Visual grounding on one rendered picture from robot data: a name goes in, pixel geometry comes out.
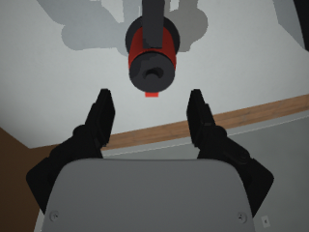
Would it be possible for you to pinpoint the black round disk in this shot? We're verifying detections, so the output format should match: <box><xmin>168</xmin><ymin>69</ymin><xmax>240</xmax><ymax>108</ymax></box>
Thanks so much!
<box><xmin>125</xmin><ymin>16</ymin><xmax>181</xmax><ymax>55</ymax></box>

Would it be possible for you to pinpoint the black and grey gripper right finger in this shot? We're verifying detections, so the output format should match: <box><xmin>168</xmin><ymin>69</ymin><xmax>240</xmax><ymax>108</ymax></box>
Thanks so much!
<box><xmin>186</xmin><ymin>89</ymin><xmax>274</xmax><ymax>217</ymax></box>

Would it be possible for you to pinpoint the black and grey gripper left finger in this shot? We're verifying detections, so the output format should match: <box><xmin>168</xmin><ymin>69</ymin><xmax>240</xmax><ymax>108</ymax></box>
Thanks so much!
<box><xmin>26</xmin><ymin>89</ymin><xmax>116</xmax><ymax>214</ymax></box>

